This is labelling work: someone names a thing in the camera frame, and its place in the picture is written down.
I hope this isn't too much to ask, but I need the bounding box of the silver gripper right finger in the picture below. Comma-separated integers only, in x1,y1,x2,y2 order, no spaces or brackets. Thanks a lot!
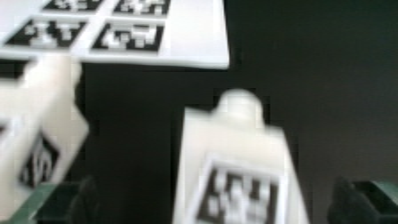
330,178,398,224

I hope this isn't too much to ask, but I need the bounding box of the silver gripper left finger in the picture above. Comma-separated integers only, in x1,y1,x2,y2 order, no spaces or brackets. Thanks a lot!
6,176,97,224

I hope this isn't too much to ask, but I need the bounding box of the white stool leg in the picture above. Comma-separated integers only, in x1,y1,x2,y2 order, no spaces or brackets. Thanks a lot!
172,89,310,224
0,54,88,220

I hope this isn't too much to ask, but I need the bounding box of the white marker tag sheet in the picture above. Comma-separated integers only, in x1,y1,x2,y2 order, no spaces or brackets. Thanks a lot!
0,0,228,69

